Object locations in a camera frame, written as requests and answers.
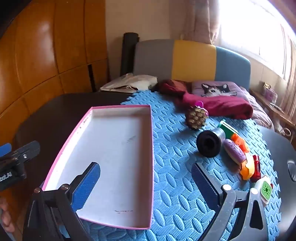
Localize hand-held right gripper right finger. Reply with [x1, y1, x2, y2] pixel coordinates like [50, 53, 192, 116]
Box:
[191, 162, 269, 241]

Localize white and green toy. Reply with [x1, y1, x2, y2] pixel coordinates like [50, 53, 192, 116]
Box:
[253, 175, 273, 205]

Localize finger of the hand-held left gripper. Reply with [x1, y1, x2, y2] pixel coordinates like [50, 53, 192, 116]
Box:
[0, 143, 12, 158]
[9, 141, 40, 164]

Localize wooden bench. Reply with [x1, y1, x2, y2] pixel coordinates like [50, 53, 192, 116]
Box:
[250, 88, 296, 130]

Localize black oval cushion plug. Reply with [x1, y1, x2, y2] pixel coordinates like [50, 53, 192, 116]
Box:
[287, 159, 296, 181]

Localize white paper bag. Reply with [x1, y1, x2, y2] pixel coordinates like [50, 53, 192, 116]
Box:
[99, 73, 159, 93]

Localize wooden wardrobe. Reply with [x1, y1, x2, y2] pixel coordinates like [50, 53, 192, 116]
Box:
[0, 0, 109, 149]

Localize red toy car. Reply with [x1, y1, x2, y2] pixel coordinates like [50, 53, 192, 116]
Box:
[251, 155, 262, 182]

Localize maroon blanket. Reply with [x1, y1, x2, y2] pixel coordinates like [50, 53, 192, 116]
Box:
[176, 91, 253, 120]

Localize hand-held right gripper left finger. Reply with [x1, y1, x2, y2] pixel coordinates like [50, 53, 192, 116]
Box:
[22, 162, 101, 241]

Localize brown peg brush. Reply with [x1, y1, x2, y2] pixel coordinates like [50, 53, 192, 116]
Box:
[186, 105, 208, 130]

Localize grey yellow blue headboard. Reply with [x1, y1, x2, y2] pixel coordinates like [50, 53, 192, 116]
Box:
[133, 39, 251, 92]

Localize purple dog print pillow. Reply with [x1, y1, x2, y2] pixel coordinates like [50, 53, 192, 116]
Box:
[191, 81, 250, 102]

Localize pink cardboard box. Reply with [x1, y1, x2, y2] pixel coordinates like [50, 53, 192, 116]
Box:
[41, 105, 154, 230]

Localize purple box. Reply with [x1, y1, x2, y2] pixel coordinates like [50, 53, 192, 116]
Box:
[261, 82, 278, 102]

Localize pink quilt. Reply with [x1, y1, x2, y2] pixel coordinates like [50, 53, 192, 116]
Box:
[240, 86, 274, 129]

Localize dark red quilted cushion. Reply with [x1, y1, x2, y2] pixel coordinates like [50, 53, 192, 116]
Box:
[157, 79, 193, 96]

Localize orange linked toy cubes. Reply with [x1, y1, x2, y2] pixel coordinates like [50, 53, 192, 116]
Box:
[231, 133, 250, 153]

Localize person's left hand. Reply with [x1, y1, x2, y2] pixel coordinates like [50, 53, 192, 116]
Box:
[0, 198, 15, 233]

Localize yellow toy boat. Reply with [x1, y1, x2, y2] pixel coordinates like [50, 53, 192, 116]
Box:
[239, 154, 256, 181]

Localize purple egg-shaped toy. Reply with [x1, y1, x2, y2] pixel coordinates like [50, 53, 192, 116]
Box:
[223, 138, 247, 165]

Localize purple toy cup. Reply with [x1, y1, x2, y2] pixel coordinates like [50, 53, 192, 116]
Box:
[194, 100, 209, 116]

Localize blue foam puzzle mat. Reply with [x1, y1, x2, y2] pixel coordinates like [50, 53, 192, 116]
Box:
[76, 89, 281, 241]

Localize green plastic toy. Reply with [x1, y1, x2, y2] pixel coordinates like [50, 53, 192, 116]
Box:
[217, 120, 238, 138]

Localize black and silver cylinder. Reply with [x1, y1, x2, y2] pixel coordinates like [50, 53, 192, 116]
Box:
[196, 127, 226, 158]

